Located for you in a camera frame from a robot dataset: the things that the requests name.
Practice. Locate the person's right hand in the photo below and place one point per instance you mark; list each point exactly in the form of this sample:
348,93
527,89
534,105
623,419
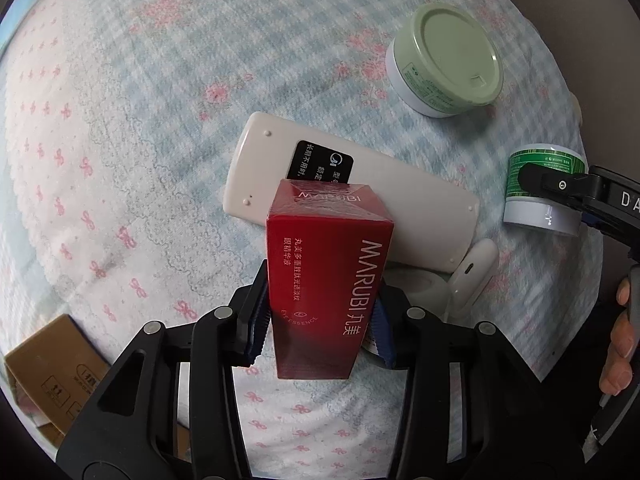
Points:
620,350

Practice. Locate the white jar with green label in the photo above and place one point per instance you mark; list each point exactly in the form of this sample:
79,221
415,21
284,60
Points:
530,212

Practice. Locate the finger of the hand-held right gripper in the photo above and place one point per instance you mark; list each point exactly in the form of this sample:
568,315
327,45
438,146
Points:
555,186
590,222

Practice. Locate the white earbuds case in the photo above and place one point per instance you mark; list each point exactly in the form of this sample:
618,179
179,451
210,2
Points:
472,272

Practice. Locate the brown cardboard box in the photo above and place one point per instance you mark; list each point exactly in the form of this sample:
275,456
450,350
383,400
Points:
45,365

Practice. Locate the checked floral bedsheet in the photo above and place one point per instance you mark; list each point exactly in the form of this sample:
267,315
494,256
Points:
150,110

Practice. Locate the white jar with green lid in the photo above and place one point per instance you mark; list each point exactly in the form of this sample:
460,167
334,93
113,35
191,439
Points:
445,50

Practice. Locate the white remote control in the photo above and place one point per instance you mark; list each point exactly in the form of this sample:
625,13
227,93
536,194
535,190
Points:
420,200

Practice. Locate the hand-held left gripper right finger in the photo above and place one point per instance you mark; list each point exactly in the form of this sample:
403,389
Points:
384,327

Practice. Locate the red cosmetics box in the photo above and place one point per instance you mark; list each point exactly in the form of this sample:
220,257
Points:
325,280

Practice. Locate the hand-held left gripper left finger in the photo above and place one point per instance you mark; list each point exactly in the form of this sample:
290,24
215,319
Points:
256,322

